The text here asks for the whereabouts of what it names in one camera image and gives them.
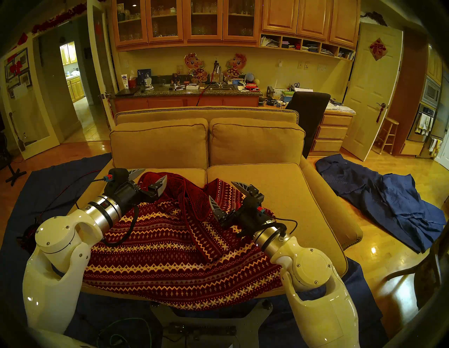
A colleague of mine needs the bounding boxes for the solid wooden wall cabinet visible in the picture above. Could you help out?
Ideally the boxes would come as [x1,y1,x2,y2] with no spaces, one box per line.
[261,0,361,49]

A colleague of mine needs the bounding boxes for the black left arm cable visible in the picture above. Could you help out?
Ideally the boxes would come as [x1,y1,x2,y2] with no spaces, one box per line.
[75,177,140,247]

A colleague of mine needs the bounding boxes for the yellow sofa back cushion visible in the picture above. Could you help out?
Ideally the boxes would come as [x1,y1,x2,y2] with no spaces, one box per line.
[209,118,306,166]
[110,118,209,170]

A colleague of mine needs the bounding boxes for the red diamond door ornament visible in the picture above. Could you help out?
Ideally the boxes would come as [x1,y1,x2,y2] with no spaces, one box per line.
[369,38,388,61]

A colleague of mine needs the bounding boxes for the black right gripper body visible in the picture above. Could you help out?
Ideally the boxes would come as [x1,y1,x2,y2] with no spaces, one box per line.
[220,196,277,237]

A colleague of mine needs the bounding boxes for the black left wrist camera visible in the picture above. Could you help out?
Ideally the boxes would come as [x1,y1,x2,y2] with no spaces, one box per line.
[105,168,129,186]

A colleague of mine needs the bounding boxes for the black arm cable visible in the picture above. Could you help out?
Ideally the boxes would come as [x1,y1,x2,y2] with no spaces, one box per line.
[261,217,299,253]
[75,177,140,247]

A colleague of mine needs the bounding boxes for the yellow-lit kitchen base cabinet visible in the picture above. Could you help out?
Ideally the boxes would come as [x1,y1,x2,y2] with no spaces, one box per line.
[67,75,86,103]

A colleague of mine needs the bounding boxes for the dark-topped wooden counter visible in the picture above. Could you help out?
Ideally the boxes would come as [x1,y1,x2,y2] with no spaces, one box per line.
[112,84,262,113]

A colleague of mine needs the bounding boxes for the white hanging towel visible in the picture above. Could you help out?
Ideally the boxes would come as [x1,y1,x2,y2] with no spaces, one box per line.
[416,113,434,135]

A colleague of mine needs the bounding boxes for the dark wooden chair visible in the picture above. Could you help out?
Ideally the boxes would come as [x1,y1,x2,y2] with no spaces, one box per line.
[384,225,449,311]

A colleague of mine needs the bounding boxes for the black office chair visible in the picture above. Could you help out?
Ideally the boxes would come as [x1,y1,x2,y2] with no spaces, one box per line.
[286,91,331,159]

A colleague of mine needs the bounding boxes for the yellow fabric sofa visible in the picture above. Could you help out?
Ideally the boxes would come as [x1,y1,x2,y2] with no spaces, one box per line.
[70,106,363,302]

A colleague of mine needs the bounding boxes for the plain white open door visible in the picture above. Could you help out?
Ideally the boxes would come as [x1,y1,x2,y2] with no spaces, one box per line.
[87,0,118,130]

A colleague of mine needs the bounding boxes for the red patterned knit blanket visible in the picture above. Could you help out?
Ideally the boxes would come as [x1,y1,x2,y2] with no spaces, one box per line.
[83,172,284,311]

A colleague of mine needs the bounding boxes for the wooden desk with drawers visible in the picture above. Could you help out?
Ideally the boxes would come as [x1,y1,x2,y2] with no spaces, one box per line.
[309,105,356,157]

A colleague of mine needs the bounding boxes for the large black picture frame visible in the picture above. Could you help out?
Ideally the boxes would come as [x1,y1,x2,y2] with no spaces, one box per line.
[5,47,30,83]

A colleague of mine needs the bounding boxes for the white door with ornament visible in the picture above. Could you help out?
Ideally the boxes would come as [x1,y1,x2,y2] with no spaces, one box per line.
[342,23,404,162]

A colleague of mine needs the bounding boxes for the small wooden stool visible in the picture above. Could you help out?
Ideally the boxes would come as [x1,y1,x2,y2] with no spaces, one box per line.
[373,117,400,155]

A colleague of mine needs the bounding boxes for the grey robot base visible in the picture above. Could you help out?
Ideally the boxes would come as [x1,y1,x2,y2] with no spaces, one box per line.
[151,299,273,348]

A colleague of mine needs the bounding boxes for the stack of papers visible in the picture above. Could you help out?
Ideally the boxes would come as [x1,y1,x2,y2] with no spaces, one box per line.
[326,100,356,114]

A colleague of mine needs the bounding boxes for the black floor stand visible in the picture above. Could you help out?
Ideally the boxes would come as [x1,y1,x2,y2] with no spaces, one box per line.
[0,132,27,186]

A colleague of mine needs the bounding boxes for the green cable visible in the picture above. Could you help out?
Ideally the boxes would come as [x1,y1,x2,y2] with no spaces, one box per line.
[96,317,153,348]

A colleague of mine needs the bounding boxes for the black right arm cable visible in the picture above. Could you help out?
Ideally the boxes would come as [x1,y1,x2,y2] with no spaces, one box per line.
[261,217,299,253]

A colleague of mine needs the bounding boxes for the large navy floor cloth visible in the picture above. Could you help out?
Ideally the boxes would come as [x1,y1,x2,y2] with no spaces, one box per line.
[0,153,383,348]

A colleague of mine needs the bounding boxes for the cartoon animal wall decoration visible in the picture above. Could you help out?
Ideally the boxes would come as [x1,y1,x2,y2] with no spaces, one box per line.
[184,53,208,83]
[223,53,247,82]

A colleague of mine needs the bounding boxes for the white mirrored door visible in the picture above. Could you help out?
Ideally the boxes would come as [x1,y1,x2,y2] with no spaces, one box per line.
[0,35,61,160]

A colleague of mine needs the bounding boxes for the red garland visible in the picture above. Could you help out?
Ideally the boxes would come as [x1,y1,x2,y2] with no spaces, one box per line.
[32,3,87,34]

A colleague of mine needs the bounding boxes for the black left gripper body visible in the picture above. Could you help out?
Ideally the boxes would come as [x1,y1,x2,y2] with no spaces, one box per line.
[105,179,159,216]

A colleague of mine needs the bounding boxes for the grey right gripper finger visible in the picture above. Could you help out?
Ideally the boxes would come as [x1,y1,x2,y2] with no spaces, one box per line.
[209,195,227,221]
[231,181,264,207]

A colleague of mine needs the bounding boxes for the glass-door wooden wall cabinet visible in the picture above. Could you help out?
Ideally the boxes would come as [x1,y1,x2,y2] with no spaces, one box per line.
[112,0,262,52]

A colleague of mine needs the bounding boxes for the wooden cubby shelf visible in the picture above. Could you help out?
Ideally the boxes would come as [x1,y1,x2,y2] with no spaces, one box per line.
[260,33,356,61]

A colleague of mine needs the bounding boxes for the crumpled blue blanket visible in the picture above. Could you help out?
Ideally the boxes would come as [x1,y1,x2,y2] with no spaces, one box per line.
[315,154,447,254]

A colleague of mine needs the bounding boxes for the stainless wall oven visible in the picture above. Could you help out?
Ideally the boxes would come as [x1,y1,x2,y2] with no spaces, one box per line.
[407,75,443,142]

